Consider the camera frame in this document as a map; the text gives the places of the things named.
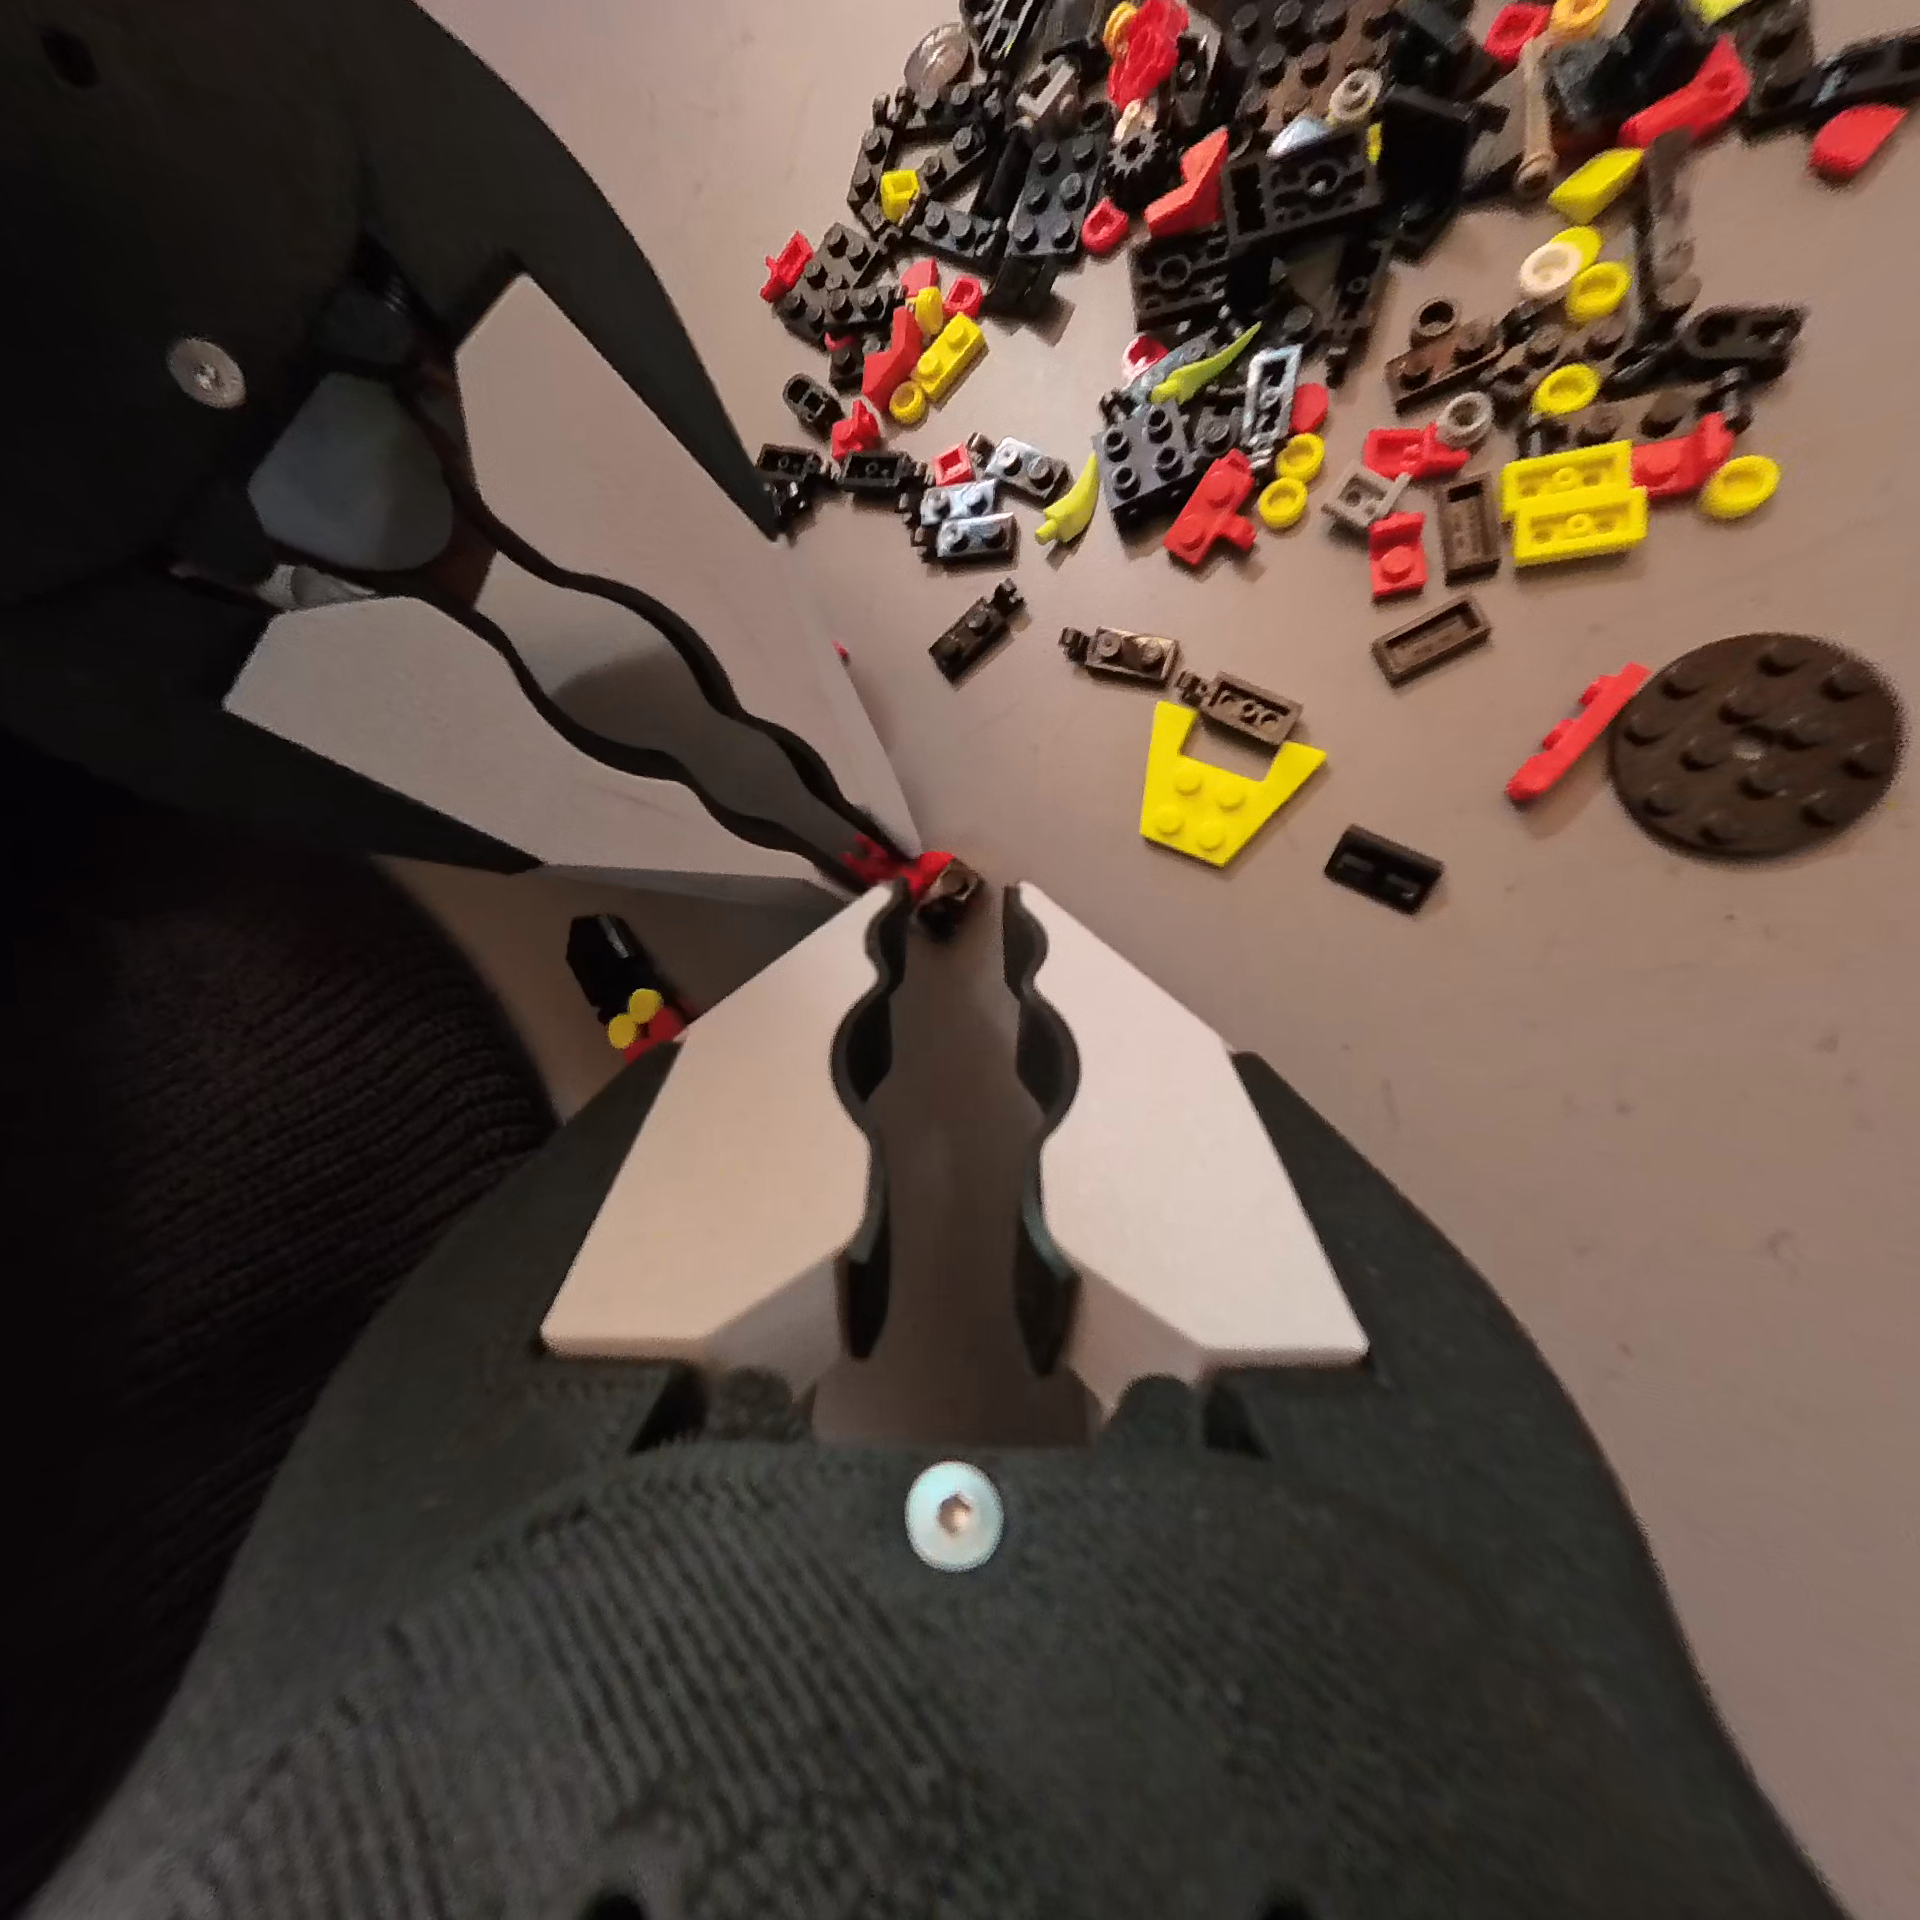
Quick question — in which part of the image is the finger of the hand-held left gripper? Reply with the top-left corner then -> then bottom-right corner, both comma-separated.
448,270 -> 924,861
223,592 -> 873,906

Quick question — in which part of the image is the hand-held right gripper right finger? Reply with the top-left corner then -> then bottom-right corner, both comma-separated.
998,880 -> 1367,1428

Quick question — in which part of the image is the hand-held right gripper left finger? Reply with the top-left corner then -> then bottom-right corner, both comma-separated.
538,880 -> 915,1399

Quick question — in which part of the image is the pile of lego pieces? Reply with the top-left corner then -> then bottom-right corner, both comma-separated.
751,0 -> 1920,749

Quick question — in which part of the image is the black red yellow lego assembly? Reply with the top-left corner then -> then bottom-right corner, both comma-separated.
565,910 -> 694,1063

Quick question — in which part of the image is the black lego slope piece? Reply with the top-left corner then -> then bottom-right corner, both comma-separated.
1325,821 -> 1444,915

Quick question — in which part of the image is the yellow lego wedge plate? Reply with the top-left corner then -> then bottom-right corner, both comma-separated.
1136,696 -> 1328,873

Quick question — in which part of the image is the black round lego plate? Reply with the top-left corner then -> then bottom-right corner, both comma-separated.
1608,630 -> 1903,861

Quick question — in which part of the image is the person's black knit sweater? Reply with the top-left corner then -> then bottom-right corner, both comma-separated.
0,720 -> 557,1905

